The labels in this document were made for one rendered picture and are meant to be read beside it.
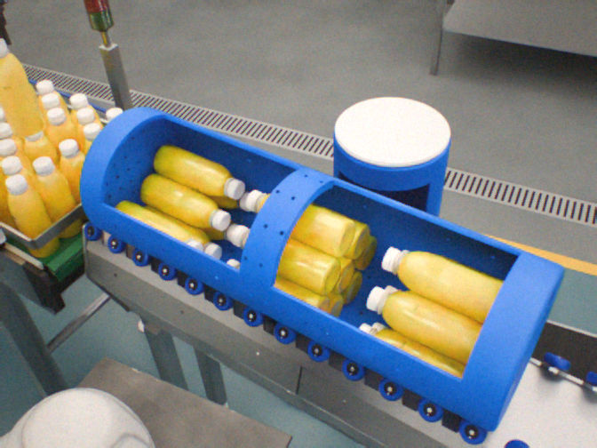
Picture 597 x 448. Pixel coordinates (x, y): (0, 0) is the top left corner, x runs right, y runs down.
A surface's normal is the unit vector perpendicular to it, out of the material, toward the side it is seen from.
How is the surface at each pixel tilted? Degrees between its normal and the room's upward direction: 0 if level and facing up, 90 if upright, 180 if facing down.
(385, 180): 90
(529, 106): 0
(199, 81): 0
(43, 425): 14
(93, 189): 65
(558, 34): 0
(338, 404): 71
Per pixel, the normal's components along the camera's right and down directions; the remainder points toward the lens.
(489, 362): -0.48, 0.07
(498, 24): -0.04, -0.72
